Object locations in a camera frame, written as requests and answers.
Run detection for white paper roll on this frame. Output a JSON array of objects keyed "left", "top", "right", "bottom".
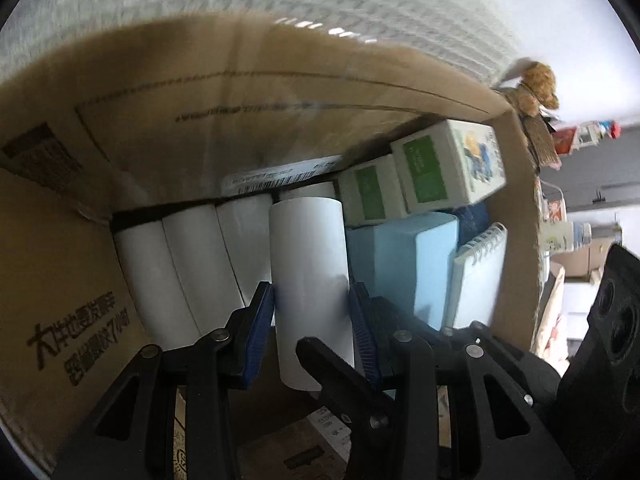
[
  {"left": 163, "top": 205, "right": 245, "bottom": 335},
  {"left": 217, "top": 194, "right": 272, "bottom": 304},
  {"left": 269, "top": 197, "right": 354, "bottom": 392},
  {"left": 115, "top": 221, "right": 200, "bottom": 350}
]

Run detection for white spiral notebook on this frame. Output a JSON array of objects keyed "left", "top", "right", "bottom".
[{"left": 444, "top": 222, "right": 508, "bottom": 330}]

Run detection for light blue foam block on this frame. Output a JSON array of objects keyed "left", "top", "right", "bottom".
[{"left": 346, "top": 212, "right": 459, "bottom": 330}]

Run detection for dark blue denim pouch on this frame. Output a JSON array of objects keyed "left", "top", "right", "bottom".
[{"left": 450, "top": 203, "right": 490, "bottom": 247}]

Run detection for small green white box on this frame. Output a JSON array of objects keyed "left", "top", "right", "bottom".
[{"left": 337, "top": 155, "right": 408, "bottom": 228}]

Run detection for green white carton box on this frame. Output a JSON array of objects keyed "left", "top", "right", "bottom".
[{"left": 390, "top": 119, "right": 506, "bottom": 214}]

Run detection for brown teddy bear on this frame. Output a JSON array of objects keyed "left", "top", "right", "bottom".
[{"left": 504, "top": 62, "right": 559, "bottom": 117}]

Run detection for brown cardboard box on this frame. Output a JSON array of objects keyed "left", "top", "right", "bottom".
[{"left": 1, "top": 13, "right": 540, "bottom": 478}]

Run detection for pink cartoon patterned cloth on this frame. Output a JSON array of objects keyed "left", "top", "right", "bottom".
[{"left": 1, "top": 0, "right": 520, "bottom": 84}]

